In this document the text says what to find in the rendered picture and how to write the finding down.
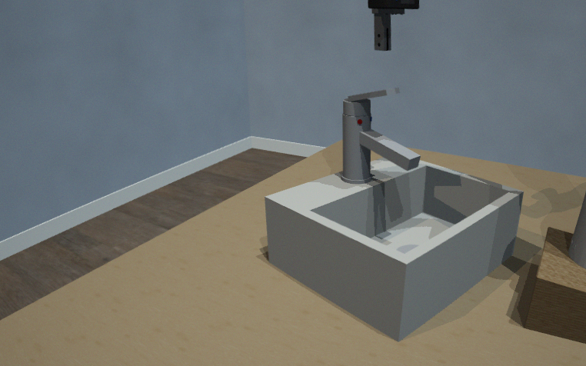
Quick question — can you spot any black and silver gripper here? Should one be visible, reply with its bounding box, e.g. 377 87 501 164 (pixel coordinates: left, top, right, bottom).
368 0 419 51

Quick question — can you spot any grey square sink basin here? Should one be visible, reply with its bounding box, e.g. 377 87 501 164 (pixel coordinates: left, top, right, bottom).
265 158 524 342

